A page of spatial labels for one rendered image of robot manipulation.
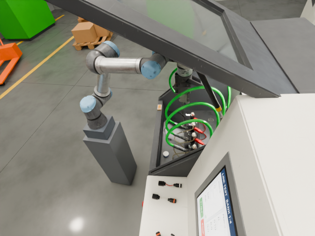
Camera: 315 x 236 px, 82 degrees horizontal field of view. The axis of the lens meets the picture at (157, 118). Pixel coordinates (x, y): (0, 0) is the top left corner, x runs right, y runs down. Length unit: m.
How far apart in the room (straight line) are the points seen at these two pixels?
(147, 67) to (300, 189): 0.62
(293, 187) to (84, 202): 2.04
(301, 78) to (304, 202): 0.49
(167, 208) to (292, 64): 0.82
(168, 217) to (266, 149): 0.63
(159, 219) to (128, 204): 1.13
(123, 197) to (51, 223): 0.74
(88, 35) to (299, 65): 4.61
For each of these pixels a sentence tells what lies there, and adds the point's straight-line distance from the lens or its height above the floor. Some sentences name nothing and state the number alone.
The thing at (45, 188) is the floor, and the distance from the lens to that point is 2.57.
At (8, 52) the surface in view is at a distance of 5.76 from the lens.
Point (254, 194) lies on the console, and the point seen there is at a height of 1.51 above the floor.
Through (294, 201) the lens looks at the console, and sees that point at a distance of 0.44.
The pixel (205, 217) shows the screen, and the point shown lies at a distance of 0.73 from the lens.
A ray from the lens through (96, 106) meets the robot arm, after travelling 1.38.
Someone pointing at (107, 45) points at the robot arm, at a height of 1.49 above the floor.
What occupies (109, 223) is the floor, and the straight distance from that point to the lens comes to 2.08.
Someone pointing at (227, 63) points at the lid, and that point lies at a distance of 0.56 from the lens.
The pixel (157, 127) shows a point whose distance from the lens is 1.28.
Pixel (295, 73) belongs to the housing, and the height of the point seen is 1.50.
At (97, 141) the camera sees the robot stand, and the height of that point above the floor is 0.80.
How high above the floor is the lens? 1.92
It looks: 46 degrees down
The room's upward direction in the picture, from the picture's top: 9 degrees counter-clockwise
